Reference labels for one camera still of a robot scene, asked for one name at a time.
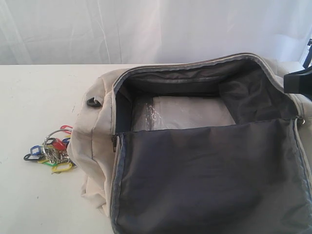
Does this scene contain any white plastic-wrapped base board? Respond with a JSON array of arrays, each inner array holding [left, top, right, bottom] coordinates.
[[131, 96, 235, 131]]

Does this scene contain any cream duffel bag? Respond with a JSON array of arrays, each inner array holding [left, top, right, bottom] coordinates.
[[69, 53, 312, 234]]

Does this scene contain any black left D-ring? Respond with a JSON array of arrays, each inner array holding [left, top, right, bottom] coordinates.
[[86, 96, 103, 108]]

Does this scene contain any colourful key tag bunch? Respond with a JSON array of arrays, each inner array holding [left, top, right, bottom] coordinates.
[[23, 125, 77, 174]]

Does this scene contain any black tripod pole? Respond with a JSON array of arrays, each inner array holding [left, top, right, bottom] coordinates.
[[303, 38, 312, 69]]

